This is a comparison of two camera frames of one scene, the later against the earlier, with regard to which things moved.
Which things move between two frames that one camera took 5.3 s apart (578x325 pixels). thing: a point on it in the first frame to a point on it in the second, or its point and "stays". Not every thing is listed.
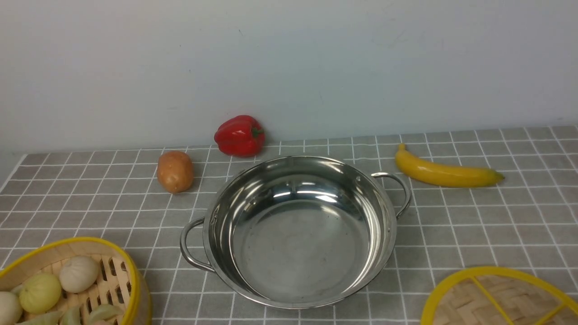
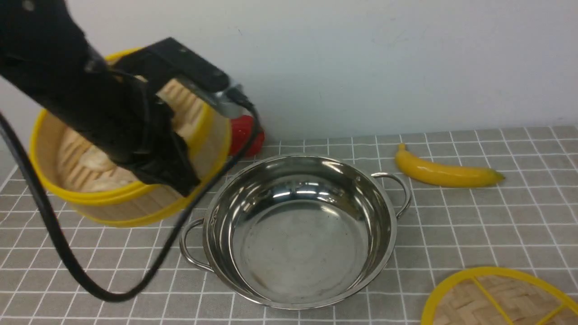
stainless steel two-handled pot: (297, 232) stays
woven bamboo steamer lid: (500, 296) stays
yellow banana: (436, 174) stays
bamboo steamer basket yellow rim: (121, 283) to (85, 177)
